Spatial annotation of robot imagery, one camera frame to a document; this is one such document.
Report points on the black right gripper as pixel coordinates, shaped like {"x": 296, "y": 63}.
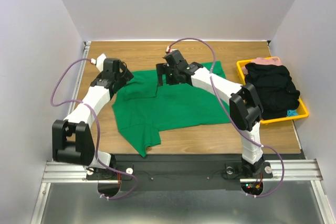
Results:
{"x": 164, "y": 71}

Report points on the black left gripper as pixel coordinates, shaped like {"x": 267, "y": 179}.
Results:
{"x": 126, "y": 75}

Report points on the green t shirt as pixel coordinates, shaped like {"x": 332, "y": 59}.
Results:
{"x": 143, "y": 109}

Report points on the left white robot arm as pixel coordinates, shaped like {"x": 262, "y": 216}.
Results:
{"x": 93, "y": 102}

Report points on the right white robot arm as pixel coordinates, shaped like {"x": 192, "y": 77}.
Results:
{"x": 245, "y": 107}

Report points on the pink t shirt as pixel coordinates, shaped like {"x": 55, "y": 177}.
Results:
{"x": 262, "y": 64}

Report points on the black t shirt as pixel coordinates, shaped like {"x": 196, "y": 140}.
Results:
{"x": 276, "y": 91}

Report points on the teal t shirt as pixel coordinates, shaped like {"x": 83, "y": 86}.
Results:
{"x": 291, "y": 113}

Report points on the yellow plastic bin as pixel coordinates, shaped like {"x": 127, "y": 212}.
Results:
{"x": 302, "y": 110}

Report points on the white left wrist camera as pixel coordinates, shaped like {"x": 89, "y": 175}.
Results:
{"x": 98, "y": 63}

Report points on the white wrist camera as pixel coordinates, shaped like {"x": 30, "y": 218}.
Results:
{"x": 98, "y": 63}
{"x": 169, "y": 50}

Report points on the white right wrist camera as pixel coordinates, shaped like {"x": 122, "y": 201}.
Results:
{"x": 169, "y": 50}

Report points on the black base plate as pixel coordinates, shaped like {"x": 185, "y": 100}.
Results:
{"x": 177, "y": 172}

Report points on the aluminium mounting rail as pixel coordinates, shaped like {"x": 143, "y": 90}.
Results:
{"x": 288, "y": 170}

